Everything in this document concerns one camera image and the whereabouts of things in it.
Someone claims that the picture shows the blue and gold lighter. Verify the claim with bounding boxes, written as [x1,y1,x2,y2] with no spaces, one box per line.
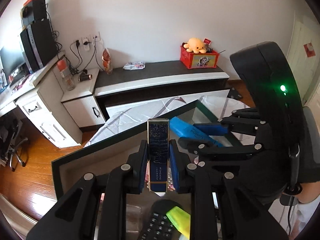
[147,118,171,193]

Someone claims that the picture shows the white snack packet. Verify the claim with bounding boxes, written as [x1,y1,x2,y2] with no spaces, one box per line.
[123,61,146,71]

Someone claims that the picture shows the black computer tower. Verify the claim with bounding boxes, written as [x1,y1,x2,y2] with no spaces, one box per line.
[20,19,58,73]

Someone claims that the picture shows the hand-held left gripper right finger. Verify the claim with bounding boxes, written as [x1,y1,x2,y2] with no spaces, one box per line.
[169,140,289,240]

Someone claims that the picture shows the black remote control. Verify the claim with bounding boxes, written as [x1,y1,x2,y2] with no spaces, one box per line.
[138,199,186,240]

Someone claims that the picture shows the red door decoration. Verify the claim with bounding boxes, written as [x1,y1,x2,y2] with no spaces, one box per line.
[303,42,316,57]

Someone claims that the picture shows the white desk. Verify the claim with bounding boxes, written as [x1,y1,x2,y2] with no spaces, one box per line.
[0,51,83,148]

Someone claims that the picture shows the black speaker box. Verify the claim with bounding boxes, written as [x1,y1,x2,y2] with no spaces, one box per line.
[21,0,48,27]

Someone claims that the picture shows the black and white cabinet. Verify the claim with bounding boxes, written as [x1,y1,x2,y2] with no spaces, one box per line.
[61,59,231,131]

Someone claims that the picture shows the pink storage box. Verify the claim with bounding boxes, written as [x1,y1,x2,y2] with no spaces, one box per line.
[51,98,244,240]

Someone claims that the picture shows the yellow octopus plush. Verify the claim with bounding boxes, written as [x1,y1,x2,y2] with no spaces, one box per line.
[183,38,208,54]

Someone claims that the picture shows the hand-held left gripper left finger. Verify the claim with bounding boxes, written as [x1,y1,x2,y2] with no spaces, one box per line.
[26,139,148,240]

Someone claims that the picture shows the black office chair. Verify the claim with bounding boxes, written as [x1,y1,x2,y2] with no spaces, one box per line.
[0,116,28,172]

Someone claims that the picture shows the blue box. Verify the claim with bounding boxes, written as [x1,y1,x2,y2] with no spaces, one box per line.
[170,116,223,148]

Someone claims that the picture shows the yellow highlighter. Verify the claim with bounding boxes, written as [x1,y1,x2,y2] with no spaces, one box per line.
[166,206,192,240]

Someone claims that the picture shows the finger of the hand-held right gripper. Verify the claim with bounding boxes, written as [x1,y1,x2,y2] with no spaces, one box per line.
[193,109,267,137]
[178,137,269,162]

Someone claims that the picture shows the black power cable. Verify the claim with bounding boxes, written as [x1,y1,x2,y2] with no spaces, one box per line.
[67,39,98,73]

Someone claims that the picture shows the white wall sockets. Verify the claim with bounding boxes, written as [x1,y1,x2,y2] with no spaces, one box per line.
[75,32,102,51]

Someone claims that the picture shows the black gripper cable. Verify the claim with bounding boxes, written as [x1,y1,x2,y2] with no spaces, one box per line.
[285,142,302,232]

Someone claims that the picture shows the bottle with orange cap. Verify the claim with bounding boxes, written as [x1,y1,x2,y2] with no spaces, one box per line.
[57,60,76,91]

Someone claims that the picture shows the black floor scale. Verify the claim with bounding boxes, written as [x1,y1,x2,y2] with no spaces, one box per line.
[227,87,243,99]

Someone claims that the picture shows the red printed crate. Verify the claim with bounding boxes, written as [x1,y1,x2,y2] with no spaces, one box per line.
[180,45,221,70]

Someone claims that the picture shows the black computer monitor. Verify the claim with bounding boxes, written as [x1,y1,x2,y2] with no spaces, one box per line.
[0,45,26,81]

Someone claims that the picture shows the person's right forearm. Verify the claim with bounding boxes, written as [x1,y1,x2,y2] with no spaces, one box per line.
[298,181,320,205]

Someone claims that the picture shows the white door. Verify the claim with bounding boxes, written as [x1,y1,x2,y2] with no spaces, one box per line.
[287,11,320,105]

